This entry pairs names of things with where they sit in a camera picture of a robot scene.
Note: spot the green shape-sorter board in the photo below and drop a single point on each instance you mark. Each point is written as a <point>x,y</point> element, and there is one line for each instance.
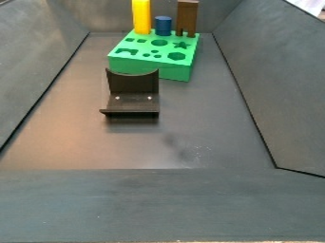
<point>144,52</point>

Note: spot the black curved holder stand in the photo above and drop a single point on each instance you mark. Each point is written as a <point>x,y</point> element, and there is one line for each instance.
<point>133,95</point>

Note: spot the blue cylinder block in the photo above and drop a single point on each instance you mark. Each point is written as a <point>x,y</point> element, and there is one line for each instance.
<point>163,25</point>

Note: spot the brown arch block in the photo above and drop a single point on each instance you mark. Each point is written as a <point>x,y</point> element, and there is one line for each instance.
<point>186,17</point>

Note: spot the yellow rectangular block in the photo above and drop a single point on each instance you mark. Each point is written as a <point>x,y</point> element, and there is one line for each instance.
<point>141,16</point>

